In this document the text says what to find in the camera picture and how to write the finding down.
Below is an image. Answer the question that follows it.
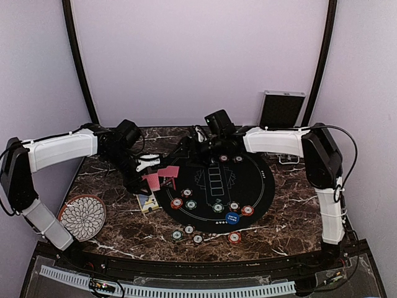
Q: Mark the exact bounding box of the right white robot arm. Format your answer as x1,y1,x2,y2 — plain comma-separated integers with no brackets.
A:
164,124,344,269

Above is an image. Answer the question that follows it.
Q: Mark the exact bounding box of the aluminium poker chip case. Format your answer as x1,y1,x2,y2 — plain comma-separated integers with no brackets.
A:
257,89,308,164

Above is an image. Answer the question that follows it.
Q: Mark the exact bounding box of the left black frame post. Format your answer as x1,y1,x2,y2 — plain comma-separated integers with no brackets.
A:
61,0,99,124

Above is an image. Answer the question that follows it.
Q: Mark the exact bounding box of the yellow playing card box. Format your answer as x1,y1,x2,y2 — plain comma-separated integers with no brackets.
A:
136,193,159,214

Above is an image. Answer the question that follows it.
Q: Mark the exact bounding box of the red poker chip stack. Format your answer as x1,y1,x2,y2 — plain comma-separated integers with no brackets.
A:
228,232,241,244

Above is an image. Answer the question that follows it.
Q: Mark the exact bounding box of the round black poker mat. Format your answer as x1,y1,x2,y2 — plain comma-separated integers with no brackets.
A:
156,144,275,233

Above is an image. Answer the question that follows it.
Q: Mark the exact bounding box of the black frame post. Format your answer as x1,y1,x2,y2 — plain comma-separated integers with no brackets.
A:
61,0,99,124
301,0,337,127

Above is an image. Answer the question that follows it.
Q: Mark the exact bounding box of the blue small blind button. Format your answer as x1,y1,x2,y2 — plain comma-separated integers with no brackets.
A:
225,212,240,225

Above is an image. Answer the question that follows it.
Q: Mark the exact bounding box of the right black frame post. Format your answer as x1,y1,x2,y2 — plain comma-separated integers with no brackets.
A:
301,0,337,127

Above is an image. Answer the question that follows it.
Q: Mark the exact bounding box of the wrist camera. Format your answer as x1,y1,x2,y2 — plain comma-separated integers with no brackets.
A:
192,109,237,146
135,154,162,173

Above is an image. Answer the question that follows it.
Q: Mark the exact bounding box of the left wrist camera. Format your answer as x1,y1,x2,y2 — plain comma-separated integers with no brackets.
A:
135,154,162,173

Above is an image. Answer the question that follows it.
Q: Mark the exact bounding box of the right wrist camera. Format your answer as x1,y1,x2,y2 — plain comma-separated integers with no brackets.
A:
192,109,237,146

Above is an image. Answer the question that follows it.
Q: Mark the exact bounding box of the floral ceramic plate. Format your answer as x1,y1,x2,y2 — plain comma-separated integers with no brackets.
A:
58,194,106,242

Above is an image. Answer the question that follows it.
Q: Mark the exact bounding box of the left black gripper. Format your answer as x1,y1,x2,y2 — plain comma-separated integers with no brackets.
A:
102,147,152,195

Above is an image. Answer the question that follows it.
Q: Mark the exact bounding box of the green poker chip stack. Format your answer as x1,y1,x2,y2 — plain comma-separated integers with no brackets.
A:
171,230,183,241

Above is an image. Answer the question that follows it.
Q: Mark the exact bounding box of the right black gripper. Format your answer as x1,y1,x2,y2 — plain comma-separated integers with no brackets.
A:
170,134,226,169

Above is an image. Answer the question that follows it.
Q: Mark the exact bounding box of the triangular red dealer button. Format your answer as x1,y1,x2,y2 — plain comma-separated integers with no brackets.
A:
161,177,176,191

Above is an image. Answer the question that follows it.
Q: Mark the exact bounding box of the white slotted cable duct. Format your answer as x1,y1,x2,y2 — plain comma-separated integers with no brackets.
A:
39,265,296,297

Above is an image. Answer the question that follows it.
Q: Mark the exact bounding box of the red playing card deck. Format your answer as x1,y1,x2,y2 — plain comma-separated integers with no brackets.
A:
142,173,161,192

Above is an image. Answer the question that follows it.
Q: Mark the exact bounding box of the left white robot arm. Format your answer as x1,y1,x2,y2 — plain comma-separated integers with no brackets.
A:
1,120,161,271

